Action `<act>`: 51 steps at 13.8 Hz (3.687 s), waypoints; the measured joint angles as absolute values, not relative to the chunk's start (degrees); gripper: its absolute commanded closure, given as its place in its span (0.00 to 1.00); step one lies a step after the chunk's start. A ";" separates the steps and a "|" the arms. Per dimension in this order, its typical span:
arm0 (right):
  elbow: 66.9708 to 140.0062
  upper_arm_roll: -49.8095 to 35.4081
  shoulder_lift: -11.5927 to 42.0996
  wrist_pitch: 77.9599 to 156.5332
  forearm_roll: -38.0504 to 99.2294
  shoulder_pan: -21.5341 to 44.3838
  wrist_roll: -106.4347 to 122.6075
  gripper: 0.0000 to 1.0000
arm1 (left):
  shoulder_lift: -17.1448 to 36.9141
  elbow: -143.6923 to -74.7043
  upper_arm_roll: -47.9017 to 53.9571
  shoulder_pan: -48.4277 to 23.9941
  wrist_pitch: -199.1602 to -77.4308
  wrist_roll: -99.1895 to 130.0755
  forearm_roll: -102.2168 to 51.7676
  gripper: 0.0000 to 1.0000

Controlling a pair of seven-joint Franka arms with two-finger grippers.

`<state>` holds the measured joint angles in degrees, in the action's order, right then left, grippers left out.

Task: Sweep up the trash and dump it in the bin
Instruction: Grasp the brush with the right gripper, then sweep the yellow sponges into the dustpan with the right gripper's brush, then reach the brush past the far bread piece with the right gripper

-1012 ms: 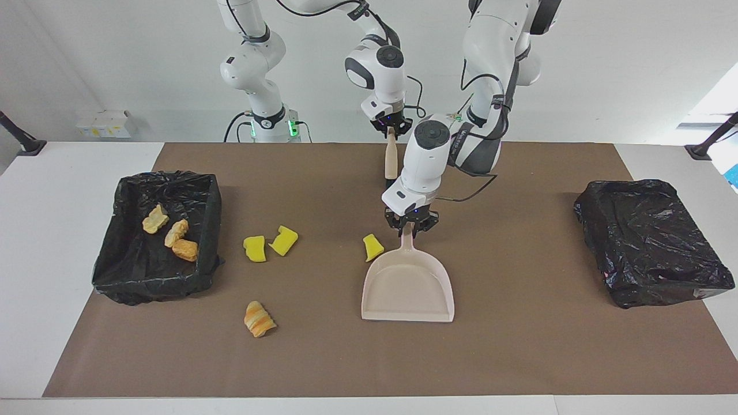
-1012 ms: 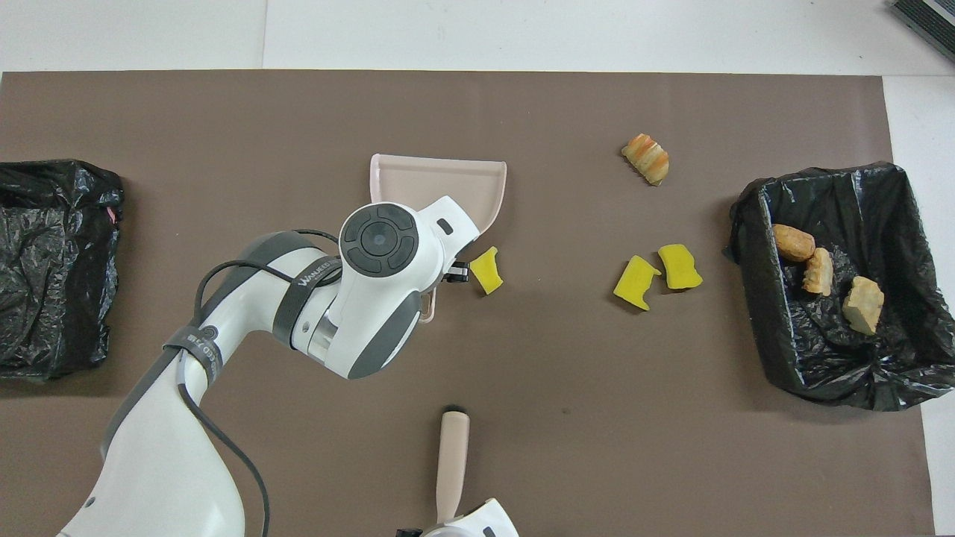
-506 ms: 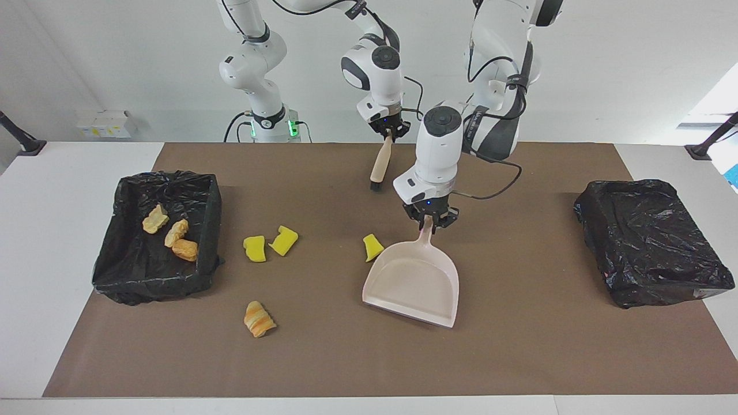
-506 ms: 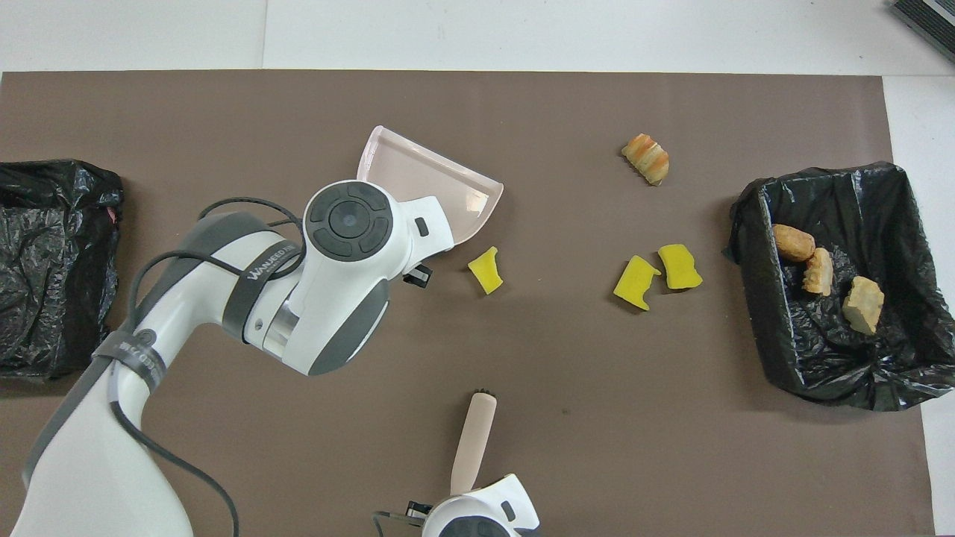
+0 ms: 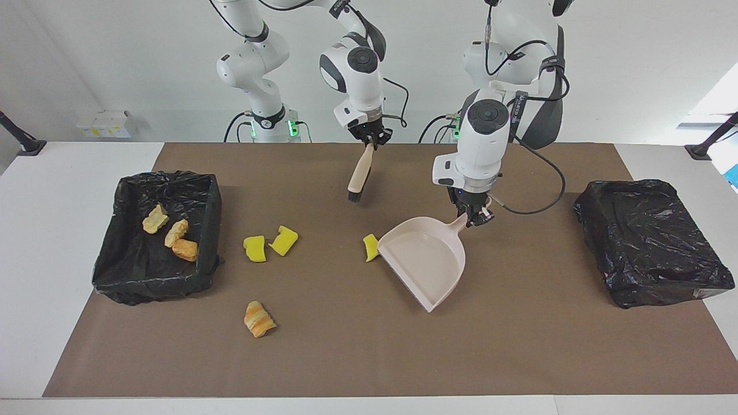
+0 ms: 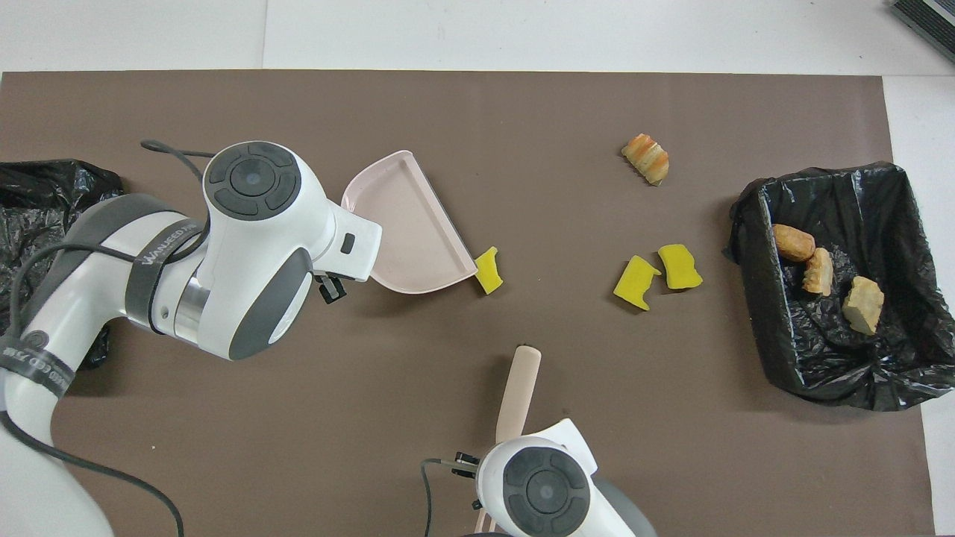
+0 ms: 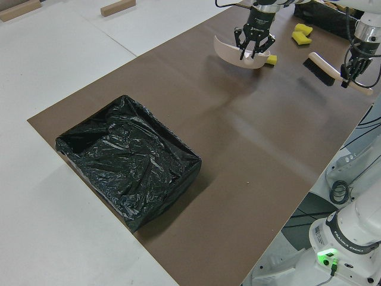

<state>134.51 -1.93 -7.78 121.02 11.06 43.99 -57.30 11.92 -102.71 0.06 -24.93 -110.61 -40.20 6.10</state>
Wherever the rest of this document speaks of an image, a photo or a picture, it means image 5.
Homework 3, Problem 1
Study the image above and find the beige brush with black bristles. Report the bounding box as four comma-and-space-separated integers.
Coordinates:
347, 142, 375, 202

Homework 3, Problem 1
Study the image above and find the beige plastic dustpan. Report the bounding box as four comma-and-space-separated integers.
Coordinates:
377, 199, 491, 313

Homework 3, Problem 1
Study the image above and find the notched yellow sponge piece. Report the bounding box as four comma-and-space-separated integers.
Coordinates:
268, 225, 299, 257

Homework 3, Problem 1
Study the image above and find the striped orange croissant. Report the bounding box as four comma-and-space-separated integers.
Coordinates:
244, 300, 277, 338

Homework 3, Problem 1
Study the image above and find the ridged golden bread piece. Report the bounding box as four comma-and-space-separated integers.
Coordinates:
164, 218, 190, 248

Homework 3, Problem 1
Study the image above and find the brown bread roll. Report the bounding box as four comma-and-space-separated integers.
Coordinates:
172, 239, 199, 262

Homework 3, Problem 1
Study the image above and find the pale yellow bread piece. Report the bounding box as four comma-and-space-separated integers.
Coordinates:
142, 204, 170, 235

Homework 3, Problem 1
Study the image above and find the bin lined with black bag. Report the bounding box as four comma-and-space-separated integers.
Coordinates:
92, 170, 225, 306
574, 179, 736, 309

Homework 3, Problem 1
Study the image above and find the brown table mat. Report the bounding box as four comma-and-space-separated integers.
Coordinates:
42, 142, 738, 398

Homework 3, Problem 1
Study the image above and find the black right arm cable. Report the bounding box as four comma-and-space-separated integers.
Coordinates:
208, 0, 410, 129

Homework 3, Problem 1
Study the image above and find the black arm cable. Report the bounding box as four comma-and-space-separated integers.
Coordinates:
208, 0, 410, 129
483, 0, 571, 216

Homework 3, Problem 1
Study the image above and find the black base cable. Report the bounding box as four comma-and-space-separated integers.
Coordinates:
224, 111, 254, 143
417, 114, 459, 144

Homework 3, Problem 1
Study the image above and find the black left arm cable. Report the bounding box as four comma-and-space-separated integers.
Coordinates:
483, 0, 571, 216

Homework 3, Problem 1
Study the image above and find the black camera stand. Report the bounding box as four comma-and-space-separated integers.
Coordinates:
0, 110, 47, 156
685, 111, 738, 161

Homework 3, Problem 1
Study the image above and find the white wall socket box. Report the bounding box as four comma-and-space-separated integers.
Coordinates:
76, 110, 134, 139

